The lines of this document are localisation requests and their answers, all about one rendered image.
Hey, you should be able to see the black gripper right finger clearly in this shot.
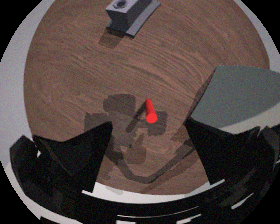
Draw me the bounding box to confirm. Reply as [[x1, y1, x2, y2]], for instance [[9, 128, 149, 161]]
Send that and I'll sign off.
[[185, 119, 261, 185]]

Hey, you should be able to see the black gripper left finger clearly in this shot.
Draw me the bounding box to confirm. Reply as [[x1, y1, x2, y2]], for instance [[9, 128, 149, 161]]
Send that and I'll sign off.
[[32, 121, 112, 192]]

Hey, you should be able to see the red peg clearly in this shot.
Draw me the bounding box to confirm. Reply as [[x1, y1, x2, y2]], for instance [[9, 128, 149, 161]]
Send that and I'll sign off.
[[145, 100, 157, 123]]

